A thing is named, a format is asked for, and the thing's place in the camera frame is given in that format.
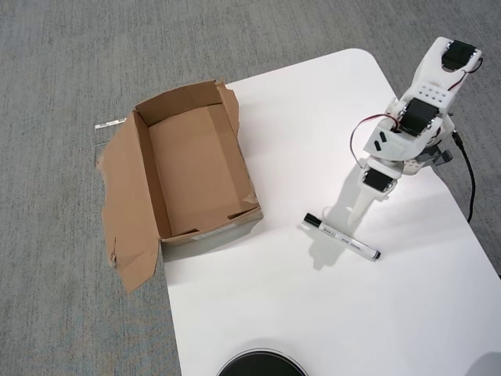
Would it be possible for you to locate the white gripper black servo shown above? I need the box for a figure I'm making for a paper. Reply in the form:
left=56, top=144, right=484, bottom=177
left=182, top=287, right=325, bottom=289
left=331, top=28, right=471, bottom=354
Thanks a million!
left=348, top=157, right=403, bottom=226

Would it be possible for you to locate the white marker pen black cap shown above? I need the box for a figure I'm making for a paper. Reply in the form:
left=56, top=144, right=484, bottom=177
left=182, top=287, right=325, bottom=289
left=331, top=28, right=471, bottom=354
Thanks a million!
left=301, top=211, right=383, bottom=262

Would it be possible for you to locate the open brown cardboard box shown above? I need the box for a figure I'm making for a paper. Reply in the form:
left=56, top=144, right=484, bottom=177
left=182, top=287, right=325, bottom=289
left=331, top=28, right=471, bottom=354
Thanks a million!
left=96, top=78, right=264, bottom=294

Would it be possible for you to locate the grey table clamp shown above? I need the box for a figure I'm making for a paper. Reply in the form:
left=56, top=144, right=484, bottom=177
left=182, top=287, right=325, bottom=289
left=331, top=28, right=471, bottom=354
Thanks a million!
left=416, top=146, right=454, bottom=168

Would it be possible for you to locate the black round object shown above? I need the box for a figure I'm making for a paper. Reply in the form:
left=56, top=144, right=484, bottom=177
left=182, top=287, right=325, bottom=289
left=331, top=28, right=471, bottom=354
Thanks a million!
left=216, top=347, right=308, bottom=376

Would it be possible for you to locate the clear plastic strip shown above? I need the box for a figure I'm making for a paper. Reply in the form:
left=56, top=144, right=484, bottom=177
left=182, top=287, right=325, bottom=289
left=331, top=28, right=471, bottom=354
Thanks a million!
left=94, top=117, right=128, bottom=146

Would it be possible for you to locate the red wrist servo wire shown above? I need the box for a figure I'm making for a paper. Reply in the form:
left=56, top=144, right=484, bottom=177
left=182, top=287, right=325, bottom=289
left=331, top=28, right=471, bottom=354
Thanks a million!
left=350, top=114, right=402, bottom=168

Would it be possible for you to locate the black power cable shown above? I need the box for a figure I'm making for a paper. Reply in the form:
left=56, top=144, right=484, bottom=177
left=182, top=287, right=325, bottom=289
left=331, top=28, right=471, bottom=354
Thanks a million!
left=452, top=131, right=477, bottom=224

